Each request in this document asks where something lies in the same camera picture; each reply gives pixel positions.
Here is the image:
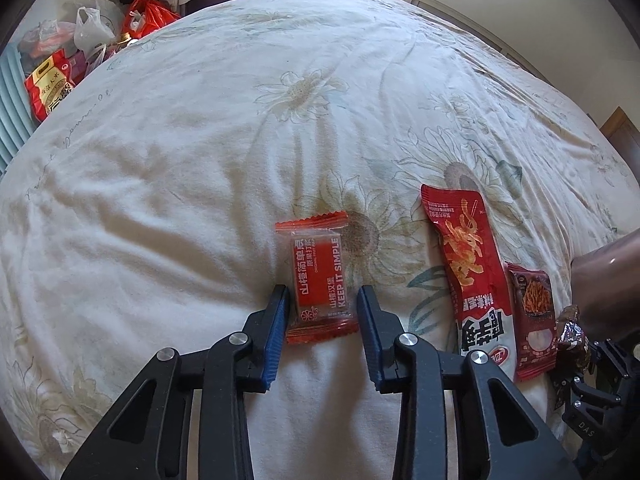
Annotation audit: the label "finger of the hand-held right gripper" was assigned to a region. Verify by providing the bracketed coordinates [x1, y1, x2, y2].
[550, 360, 593, 413]
[590, 338, 637, 401]

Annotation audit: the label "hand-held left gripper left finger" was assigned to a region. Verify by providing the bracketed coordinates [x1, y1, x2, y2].
[61, 284, 292, 480]

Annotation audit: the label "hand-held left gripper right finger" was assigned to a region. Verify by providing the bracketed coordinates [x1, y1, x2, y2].
[356, 284, 583, 480]

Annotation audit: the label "brown foil candy packet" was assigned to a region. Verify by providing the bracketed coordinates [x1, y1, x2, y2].
[555, 305, 593, 366]

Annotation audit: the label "small orange-red snack packet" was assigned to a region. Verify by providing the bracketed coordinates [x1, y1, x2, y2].
[275, 211, 360, 345]

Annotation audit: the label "dark red snack packet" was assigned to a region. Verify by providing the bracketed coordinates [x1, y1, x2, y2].
[504, 261, 558, 383]

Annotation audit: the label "long red snack packet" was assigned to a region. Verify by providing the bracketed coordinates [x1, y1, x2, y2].
[420, 183, 517, 381]

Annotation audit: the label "black and brown electric kettle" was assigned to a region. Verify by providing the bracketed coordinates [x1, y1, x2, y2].
[570, 227, 640, 341]

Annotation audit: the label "wooden headboard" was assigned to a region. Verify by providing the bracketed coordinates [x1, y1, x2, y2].
[600, 106, 640, 161]

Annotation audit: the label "red rice bag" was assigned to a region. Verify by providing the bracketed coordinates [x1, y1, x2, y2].
[24, 50, 76, 123]

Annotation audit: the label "red plastic bag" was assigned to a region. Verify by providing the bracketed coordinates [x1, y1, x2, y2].
[125, 0, 182, 41]

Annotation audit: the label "light blue ribbed suitcase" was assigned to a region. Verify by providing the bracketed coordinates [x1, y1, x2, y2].
[0, 42, 36, 171]

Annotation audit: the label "white plastic bag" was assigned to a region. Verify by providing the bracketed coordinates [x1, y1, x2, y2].
[74, 6, 117, 53]

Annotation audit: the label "pink plastic bag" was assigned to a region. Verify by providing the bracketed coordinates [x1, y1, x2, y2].
[17, 20, 76, 58]

